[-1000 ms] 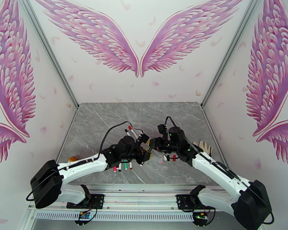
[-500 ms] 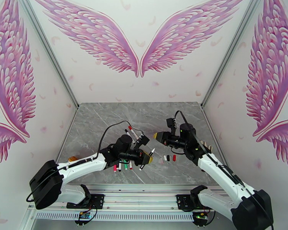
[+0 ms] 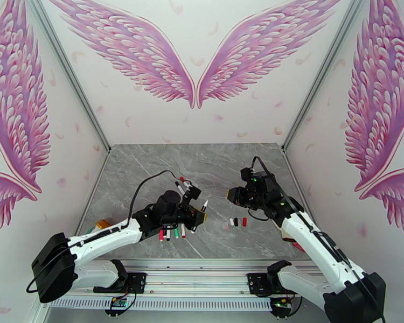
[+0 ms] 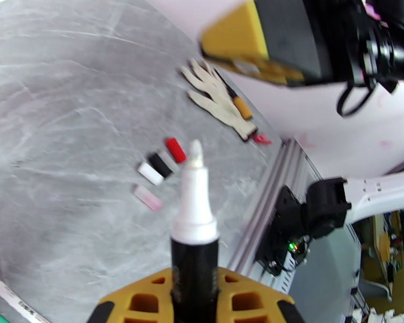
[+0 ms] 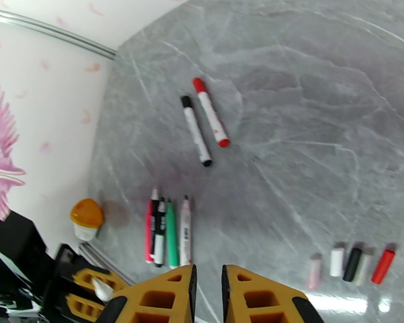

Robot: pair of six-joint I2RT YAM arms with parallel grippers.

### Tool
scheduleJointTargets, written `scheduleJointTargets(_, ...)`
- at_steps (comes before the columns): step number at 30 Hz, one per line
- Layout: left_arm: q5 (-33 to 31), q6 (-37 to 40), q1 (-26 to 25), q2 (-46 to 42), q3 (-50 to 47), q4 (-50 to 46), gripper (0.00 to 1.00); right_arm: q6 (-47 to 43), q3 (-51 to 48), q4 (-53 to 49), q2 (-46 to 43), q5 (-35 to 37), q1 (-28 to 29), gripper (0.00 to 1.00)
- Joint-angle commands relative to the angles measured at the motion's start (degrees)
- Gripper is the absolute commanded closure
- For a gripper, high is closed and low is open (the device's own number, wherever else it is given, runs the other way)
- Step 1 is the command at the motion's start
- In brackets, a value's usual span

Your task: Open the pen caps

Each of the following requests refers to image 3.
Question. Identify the black body marker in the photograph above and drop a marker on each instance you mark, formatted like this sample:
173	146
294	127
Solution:
205	207

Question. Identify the slim white red marker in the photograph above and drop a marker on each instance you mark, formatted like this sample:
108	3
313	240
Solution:
183	234

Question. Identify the green highlighter pen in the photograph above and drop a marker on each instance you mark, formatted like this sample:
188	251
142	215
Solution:
176	233

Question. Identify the slim white black marker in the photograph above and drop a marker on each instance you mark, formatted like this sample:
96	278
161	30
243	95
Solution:
168	235

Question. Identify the pink highlighter pen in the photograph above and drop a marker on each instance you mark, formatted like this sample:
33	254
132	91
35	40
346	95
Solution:
161	235

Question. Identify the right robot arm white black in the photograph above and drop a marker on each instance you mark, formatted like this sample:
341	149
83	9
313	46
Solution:
306	238

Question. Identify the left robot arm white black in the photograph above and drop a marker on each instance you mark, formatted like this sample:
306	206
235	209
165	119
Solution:
104	236

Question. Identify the orange lid white container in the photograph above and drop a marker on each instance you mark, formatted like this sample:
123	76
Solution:
102	225

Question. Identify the small circuit board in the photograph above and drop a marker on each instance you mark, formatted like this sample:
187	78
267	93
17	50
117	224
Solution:
281	302
118	302

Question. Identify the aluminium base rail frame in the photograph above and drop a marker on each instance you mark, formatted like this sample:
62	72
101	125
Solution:
195	275

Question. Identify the aluminium corner post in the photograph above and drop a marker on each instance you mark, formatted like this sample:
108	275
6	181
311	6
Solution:
69	73
324	73

